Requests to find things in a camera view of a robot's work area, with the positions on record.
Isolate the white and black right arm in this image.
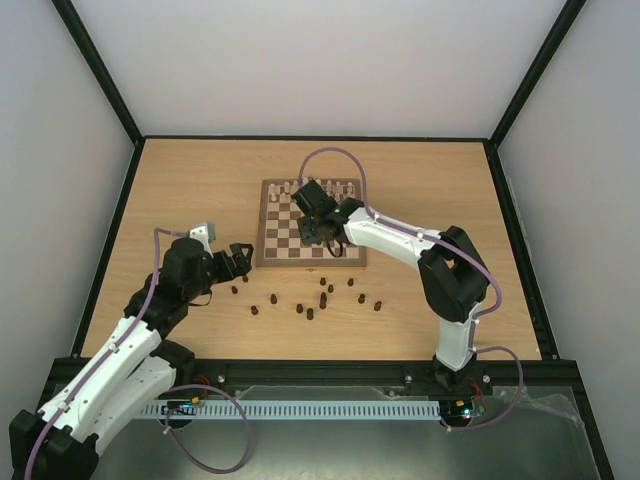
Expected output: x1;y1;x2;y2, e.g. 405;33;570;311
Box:
293;192;503;392

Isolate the electronics board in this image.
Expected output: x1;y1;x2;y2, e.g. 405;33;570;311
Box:
161;397;206;416
444;397;487;419

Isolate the left electronics board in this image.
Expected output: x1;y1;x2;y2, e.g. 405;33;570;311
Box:
161;397;206;416

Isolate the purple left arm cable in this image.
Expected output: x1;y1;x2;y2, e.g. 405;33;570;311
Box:
24;228;250;474

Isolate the black aluminium frame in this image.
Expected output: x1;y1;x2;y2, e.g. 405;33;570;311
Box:
41;1;613;479

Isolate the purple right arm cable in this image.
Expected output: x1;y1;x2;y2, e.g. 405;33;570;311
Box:
298;147;525;432

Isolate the wooden folding chess board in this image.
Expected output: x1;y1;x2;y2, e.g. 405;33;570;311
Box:
255;178;367;268

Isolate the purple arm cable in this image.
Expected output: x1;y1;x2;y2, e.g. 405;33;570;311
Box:
298;147;525;432
24;228;250;474

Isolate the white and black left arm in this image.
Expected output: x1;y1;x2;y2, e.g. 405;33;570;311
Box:
9;227;253;479

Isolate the right electronics board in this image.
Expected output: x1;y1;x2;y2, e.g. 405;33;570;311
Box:
444;397;487;419

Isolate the light blue slotted cable duct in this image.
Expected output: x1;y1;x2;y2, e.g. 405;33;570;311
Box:
171;400;441;421

